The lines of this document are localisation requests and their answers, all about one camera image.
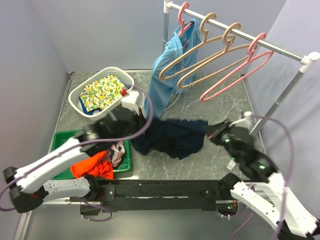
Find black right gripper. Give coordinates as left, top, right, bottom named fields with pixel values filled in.
left=201, top=118, right=239, bottom=162

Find navy blue shorts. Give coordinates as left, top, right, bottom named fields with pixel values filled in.
left=131, top=118, right=208, bottom=160

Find beige hanger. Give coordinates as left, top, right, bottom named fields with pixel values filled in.
left=176, top=22, right=251, bottom=90
left=159, top=12, right=224, bottom=81

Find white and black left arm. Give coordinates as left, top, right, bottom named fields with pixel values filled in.
left=3, top=107, right=153, bottom=213

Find pink patterned shorts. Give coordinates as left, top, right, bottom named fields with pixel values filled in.
left=108, top=141, right=126, bottom=168

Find orange shorts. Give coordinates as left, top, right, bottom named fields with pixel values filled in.
left=70, top=150, right=114, bottom=180

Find light blue shorts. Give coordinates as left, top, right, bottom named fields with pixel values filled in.
left=143, top=18, right=202, bottom=120

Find pink empty hanger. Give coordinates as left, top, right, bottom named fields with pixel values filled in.
left=199, top=32, right=275, bottom=102

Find pink hanger with blue shorts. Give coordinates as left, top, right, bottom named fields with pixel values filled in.
left=176, top=1, right=196, bottom=50

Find floral patterned cloth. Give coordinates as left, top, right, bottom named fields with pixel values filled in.
left=79, top=74, right=127, bottom=115

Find green plastic tray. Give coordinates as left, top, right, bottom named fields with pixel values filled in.
left=47, top=130, right=132, bottom=181

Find white clothes rack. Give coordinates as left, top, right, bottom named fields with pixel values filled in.
left=163, top=0, right=320, bottom=118

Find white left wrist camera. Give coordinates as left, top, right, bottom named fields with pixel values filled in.
left=121, top=90, right=140, bottom=114

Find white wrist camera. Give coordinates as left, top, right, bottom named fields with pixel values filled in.
left=121, top=90, right=140, bottom=114
left=229, top=111, right=254, bottom=129

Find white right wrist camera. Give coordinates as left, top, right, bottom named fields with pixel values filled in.
left=229, top=111, right=254, bottom=129

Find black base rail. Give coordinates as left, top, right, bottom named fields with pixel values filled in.
left=91, top=179, right=232, bottom=212

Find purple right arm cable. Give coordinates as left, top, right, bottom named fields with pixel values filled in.
left=219, top=114, right=294, bottom=240

